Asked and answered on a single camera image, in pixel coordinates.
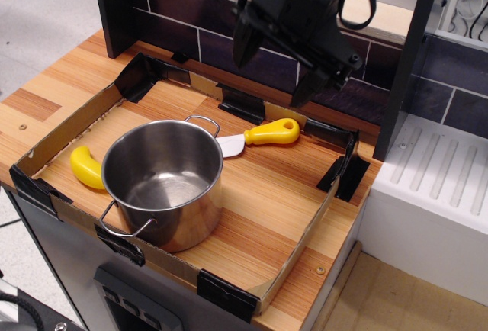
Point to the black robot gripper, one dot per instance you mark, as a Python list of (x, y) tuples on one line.
[(307, 30)]

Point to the stainless steel pot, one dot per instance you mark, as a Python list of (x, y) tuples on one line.
[(165, 176)]

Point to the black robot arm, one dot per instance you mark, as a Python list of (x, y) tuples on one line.
[(307, 30)]

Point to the cardboard fence with black tape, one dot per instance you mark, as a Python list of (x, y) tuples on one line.
[(287, 212)]

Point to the white toy sink drainboard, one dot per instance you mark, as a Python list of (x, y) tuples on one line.
[(426, 213)]

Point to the yellow toy banana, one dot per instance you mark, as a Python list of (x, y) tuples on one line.
[(86, 169)]

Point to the yellow handled toy knife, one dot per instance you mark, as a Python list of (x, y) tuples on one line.
[(282, 131)]

